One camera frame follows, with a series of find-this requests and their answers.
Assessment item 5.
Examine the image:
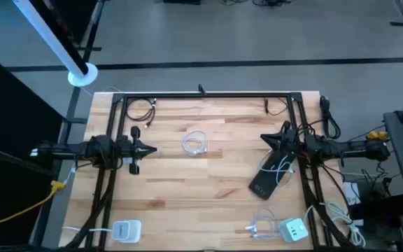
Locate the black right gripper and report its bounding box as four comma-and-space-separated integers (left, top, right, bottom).
260, 120, 306, 159

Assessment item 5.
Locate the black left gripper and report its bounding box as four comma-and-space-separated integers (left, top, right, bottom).
115, 125, 158, 176

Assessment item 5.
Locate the white charger cable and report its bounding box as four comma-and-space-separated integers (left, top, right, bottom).
181, 130, 208, 157
258, 149, 295, 186

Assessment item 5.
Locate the thin dark charger cable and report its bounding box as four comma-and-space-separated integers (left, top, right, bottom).
263, 97, 290, 117

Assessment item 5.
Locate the black charger cable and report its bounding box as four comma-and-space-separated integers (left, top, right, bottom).
126, 97, 157, 129

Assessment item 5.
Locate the black power strip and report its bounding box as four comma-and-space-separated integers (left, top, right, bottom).
248, 150, 297, 201

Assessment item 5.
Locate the white power outlet block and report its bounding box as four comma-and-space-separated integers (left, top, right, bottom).
111, 219, 143, 244

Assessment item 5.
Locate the lilac charger cable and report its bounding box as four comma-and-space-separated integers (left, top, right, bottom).
245, 208, 281, 241

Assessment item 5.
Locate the mint green outlet cube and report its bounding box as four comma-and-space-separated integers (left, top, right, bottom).
278, 217, 309, 244

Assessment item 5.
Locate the white paper sign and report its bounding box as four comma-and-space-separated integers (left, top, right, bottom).
342, 181, 362, 207

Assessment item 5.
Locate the yellow connector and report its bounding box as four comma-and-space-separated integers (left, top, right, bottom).
367, 129, 390, 142

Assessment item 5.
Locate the white pole with base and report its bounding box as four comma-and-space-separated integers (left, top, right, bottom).
11, 0, 99, 88

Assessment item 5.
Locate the black power cord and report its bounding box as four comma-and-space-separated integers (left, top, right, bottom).
318, 94, 343, 140

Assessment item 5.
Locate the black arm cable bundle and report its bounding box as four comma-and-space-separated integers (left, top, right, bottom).
59, 167, 115, 251
299, 164, 351, 250

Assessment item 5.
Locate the thin white cable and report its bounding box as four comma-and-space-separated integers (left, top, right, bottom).
61, 166, 79, 186

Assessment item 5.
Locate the white outlet cube cord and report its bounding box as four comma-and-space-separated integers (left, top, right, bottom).
302, 199, 367, 249

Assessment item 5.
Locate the yellow cable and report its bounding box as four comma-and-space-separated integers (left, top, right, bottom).
0, 180, 66, 228

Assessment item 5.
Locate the white outlet block cord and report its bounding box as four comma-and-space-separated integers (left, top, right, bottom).
61, 225, 114, 235

